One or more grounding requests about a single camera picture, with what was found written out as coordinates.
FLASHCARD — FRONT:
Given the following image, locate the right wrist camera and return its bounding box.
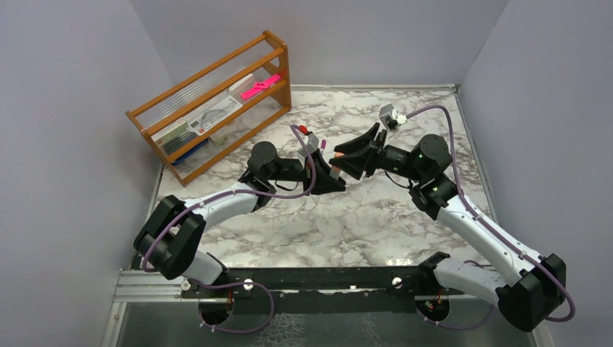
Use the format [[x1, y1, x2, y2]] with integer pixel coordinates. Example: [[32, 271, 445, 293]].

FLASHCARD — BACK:
[[379, 103, 407, 131]]

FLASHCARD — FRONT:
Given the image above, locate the wooden rack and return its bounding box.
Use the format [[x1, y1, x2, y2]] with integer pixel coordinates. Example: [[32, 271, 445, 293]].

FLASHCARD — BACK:
[[126, 30, 292, 187]]

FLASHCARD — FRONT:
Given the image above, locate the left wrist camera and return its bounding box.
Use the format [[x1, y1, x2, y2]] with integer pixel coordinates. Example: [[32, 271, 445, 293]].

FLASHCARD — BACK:
[[297, 125, 320, 162]]

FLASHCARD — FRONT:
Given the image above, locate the white digital scale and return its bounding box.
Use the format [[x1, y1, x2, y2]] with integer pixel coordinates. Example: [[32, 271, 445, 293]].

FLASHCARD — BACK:
[[184, 92, 242, 135]]

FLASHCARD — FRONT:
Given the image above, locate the orange tip white marker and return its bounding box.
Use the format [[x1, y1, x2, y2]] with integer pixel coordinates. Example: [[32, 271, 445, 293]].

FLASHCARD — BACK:
[[330, 166, 340, 178]]

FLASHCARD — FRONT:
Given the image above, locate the aluminium frame rail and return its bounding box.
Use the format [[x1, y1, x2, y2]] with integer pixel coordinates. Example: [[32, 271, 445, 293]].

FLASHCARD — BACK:
[[113, 270, 187, 303]]

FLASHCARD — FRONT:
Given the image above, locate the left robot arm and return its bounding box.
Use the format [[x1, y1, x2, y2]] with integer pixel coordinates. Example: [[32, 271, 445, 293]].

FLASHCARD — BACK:
[[134, 142, 346, 297]]

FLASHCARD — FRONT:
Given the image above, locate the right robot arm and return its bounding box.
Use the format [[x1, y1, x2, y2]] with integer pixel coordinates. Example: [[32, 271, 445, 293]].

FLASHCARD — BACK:
[[330, 124, 566, 332]]

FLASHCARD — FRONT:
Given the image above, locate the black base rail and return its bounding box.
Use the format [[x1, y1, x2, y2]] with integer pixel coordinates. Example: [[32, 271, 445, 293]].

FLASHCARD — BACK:
[[181, 266, 459, 314]]

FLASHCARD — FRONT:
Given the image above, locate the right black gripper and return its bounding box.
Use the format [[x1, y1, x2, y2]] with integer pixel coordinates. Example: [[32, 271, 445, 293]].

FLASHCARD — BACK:
[[330, 122, 426, 182]]

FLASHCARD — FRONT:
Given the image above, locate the green white box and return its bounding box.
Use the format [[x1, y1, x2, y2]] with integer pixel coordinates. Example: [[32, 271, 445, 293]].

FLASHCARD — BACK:
[[151, 119, 189, 155]]

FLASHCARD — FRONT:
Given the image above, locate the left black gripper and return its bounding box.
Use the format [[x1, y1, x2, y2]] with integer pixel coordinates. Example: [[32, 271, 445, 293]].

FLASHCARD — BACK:
[[267, 148, 346, 196]]

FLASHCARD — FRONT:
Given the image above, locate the pink tool on rack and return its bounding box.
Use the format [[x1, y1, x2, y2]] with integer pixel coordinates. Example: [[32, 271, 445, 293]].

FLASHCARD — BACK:
[[240, 74, 282, 100]]

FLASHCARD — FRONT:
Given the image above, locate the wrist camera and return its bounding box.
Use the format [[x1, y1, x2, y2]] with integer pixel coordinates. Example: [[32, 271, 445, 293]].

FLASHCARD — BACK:
[[297, 125, 320, 162], [379, 103, 407, 131]]

